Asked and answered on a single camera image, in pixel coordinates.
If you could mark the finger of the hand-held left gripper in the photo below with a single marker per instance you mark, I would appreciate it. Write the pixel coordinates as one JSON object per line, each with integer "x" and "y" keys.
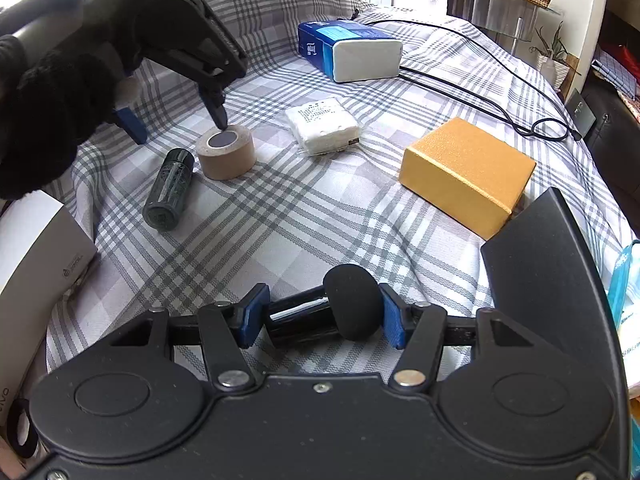
{"x": 200, "y": 45}
{"x": 132, "y": 125}

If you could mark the light blue plastic packet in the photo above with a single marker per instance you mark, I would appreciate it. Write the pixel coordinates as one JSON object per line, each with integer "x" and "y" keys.
{"x": 627, "y": 300}

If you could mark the glass side table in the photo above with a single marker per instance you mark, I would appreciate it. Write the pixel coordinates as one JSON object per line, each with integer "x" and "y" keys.
{"x": 490, "y": 7}

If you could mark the dark grey cylinder bottle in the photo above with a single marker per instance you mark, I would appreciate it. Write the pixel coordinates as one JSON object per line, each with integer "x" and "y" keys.
{"x": 167, "y": 192}

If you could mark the gold cardboard box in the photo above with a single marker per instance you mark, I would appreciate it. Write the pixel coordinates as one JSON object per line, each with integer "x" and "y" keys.
{"x": 460, "y": 175}

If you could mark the white cotton pad packet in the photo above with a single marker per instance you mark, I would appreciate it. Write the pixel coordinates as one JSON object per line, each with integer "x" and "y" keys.
{"x": 322, "y": 125}

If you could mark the black elastic loop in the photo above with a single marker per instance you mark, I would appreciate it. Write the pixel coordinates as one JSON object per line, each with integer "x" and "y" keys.
{"x": 12, "y": 430}

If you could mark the blue checked cloth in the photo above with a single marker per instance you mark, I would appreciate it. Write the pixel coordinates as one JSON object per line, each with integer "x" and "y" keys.
{"x": 617, "y": 72}

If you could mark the blue cardboard box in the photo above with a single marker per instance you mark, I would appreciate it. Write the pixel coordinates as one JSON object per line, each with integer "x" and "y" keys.
{"x": 325, "y": 40}

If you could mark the black foam microphone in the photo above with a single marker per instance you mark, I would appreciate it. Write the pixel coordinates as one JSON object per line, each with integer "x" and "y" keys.
{"x": 352, "y": 305}

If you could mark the potted plant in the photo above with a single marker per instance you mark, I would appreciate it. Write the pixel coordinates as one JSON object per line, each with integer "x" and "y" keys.
{"x": 552, "y": 57}

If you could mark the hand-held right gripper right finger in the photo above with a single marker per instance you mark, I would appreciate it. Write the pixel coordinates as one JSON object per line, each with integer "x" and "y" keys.
{"x": 392, "y": 317}

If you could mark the beige tape roll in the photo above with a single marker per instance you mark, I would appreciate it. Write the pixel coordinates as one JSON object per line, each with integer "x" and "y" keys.
{"x": 227, "y": 157}

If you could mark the white cardboard box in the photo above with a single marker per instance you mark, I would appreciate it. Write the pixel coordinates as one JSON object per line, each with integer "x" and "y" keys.
{"x": 35, "y": 280}

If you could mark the black leather sofa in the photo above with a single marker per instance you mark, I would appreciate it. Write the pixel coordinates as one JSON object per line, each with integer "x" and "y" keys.
{"x": 620, "y": 110}

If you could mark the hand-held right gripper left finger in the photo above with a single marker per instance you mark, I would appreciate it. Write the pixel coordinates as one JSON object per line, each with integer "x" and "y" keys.
{"x": 252, "y": 316}

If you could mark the red cloth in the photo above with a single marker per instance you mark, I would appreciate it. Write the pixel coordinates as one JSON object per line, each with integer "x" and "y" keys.
{"x": 629, "y": 57}

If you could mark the grey panel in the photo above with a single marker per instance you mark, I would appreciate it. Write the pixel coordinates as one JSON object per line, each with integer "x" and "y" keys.
{"x": 581, "y": 111}

